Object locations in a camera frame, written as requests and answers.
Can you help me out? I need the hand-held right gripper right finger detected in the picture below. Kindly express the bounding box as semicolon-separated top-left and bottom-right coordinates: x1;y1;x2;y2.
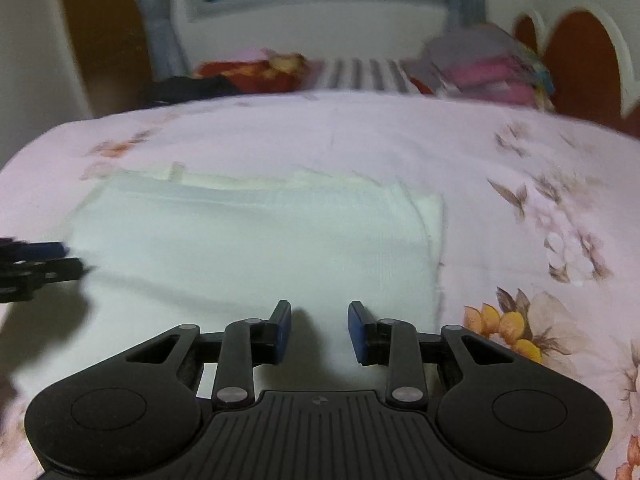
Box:
347;300;518;411

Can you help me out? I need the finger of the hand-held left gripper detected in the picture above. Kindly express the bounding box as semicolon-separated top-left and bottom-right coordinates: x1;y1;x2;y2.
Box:
0;257;85;304
0;241;67;263

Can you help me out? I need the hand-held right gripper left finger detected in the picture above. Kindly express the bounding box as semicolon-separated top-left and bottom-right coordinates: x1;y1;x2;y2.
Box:
122;300;293;411

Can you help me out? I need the white knit sweater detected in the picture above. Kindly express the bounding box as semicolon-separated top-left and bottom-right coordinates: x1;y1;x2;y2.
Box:
70;161;446;402

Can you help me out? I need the pile of folded clothes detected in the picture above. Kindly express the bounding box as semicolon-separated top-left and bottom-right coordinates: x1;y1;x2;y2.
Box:
405;22;557;111

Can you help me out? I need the pink floral bed sheet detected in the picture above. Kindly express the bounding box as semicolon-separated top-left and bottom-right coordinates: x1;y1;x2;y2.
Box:
0;87;640;480

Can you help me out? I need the brown wooden door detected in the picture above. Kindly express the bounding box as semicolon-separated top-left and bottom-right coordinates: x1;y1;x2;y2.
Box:
57;0;154;119

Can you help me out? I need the black cloth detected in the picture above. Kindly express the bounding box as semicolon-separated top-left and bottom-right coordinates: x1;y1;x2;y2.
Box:
150;76;247;106

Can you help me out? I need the red and white headboard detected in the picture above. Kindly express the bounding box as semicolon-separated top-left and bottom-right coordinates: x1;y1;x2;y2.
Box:
512;7;640;137

